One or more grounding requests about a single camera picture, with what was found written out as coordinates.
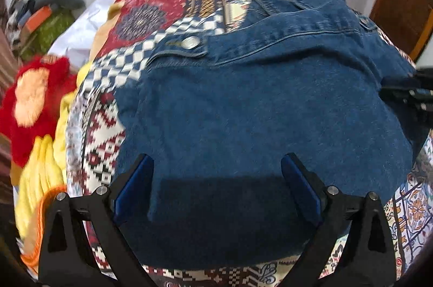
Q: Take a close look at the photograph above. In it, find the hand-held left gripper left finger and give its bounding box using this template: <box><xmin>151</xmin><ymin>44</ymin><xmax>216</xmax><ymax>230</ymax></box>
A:
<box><xmin>38</xmin><ymin>153</ymin><xmax>156</xmax><ymax>287</ymax></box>

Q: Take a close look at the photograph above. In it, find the tan cloth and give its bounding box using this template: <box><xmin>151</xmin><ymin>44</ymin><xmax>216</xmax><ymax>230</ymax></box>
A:
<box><xmin>88</xmin><ymin>0</ymin><xmax>130</xmax><ymax>62</ymax></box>

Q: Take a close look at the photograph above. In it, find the red plush toy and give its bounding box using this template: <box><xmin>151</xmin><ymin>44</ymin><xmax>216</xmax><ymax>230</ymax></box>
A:
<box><xmin>0</xmin><ymin>55</ymin><xmax>78</xmax><ymax>169</ymax></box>

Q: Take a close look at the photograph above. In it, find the orange box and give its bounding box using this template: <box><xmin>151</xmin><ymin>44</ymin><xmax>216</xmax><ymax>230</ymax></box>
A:
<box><xmin>25</xmin><ymin>6</ymin><xmax>53</xmax><ymax>32</ymax></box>

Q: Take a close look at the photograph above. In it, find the pile of clothes and boxes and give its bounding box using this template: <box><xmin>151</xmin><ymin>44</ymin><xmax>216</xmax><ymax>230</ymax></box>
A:
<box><xmin>7</xmin><ymin>0</ymin><xmax>55</xmax><ymax>47</ymax></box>

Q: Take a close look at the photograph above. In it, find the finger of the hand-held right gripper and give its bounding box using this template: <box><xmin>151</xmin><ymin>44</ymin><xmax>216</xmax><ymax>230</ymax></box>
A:
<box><xmin>380</xmin><ymin>69</ymin><xmax>433</xmax><ymax>112</ymax></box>

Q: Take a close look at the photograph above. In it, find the blue denim jacket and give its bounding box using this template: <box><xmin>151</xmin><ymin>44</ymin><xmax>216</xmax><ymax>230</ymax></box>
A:
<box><xmin>113</xmin><ymin>0</ymin><xmax>418</xmax><ymax>270</ymax></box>

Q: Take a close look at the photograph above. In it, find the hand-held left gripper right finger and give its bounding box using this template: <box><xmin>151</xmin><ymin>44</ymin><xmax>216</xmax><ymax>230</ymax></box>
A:
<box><xmin>281</xmin><ymin>153</ymin><xmax>396</xmax><ymax>287</ymax></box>

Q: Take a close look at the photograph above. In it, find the white cloth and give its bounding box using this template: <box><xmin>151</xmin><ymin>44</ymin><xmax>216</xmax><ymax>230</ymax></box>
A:
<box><xmin>47</xmin><ymin>0</ymin><xmax>117</xmax><ymax>68</ymax></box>

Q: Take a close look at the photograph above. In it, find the yellow cloth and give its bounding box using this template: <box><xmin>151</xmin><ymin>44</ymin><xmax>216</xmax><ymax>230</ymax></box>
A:
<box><xmin>14</xmin><ymin>94</ymin><xmax>83</xmax><ymax>270</ymax></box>

